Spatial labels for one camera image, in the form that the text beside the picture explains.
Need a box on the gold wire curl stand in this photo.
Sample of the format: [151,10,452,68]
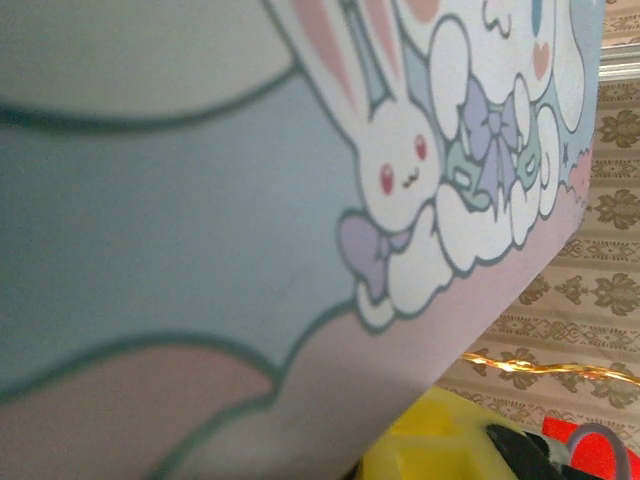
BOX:
[462,352,640,387]

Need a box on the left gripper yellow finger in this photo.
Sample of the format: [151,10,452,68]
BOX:
[349,383,506,480]

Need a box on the aluminium frame post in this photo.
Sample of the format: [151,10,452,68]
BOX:
[598,43,640,84]

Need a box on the red hourglass shaped ornament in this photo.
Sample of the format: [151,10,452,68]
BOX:
[542,417,640,480]

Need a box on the pastel bunny print tin box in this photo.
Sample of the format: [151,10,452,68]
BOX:
[0,0,601,480]

